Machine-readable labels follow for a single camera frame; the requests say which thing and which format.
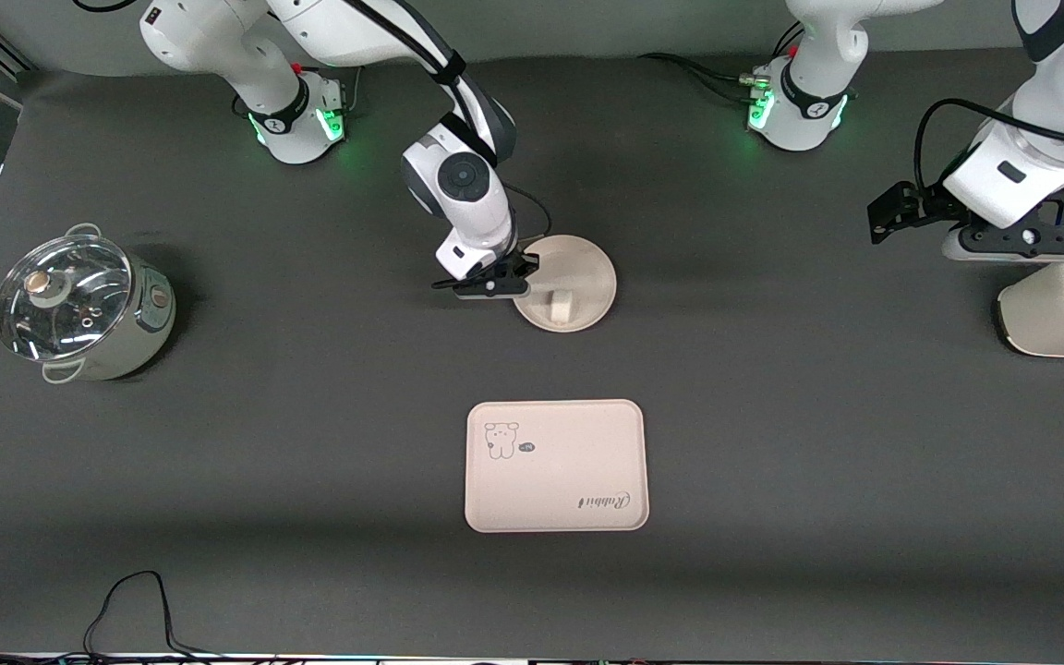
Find beige rabbit print tray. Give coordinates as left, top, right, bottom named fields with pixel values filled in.
left=465, top=399, right=650, bottom=534

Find steel pot with glass lid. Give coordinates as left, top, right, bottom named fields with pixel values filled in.
left=0, top=222, right=177, bottom=384

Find cream toaster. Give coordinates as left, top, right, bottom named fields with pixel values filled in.
left=994, top=252, right=1064, bottom=359

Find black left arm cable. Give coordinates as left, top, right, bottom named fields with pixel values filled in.
left=915, top=97, right=1064, bottom=200

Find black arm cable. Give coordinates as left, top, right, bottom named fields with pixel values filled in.
left=915, top=97, right=1064, bottom=200
left=338, top=0, right=553, bottom=243

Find thin black floor cable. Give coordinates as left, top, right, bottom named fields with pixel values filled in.
left=82, top=570, right=219, bottom=661

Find dark grey table mat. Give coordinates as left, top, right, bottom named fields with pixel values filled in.
left=0, top=37, right=1064, bottom=661

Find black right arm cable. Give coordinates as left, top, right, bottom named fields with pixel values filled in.
left=338, top=0, right=553, bottom=243

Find glass pot lid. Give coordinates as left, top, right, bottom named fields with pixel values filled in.
left=0, top=234, right=134, bottom=361

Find black left base cables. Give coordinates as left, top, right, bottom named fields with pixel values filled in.
left=638, top=53, right=768, bottom=103

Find round beige plate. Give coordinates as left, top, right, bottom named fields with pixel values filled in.
left=514, top=235, right=618, bottom=333

